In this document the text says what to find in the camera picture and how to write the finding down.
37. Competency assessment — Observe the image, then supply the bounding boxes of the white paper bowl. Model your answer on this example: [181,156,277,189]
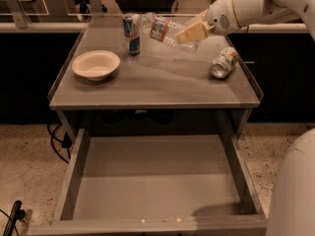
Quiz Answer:
[71,50,120,82]

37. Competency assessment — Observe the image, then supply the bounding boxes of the grey open drawer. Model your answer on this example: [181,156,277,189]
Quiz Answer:
[30,129,267,236]

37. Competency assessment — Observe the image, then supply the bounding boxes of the blue silver energy drink can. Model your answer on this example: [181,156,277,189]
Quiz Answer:
[122,14,140,56]

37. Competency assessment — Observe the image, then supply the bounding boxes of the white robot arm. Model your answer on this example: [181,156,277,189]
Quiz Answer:
[176,0,315,236]

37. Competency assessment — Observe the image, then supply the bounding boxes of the clear plastic water bottle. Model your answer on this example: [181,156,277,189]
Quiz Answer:
[134,13,198,53]

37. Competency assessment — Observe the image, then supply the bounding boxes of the grey counter cabinet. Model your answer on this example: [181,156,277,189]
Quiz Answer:
[50,16,263,138]

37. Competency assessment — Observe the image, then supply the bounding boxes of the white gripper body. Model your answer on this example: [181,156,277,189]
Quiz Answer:
[206,0,237,35]

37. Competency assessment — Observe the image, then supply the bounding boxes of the silver soda can lying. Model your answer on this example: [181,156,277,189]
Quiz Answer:
[210,47,238,79]

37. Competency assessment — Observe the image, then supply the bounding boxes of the white horizontal rail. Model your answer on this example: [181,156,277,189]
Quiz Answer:
[0,23,308,33]

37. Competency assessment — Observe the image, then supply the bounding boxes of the black stick object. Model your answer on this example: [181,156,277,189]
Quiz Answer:
[2,201,25,236]

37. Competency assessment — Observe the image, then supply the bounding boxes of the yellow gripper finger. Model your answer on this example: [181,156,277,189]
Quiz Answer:
[185,10,208,26]
[175,22,211,44]

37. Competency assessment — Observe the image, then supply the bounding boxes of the black floor cables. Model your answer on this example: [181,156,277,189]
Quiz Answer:
[46,121,74,165]

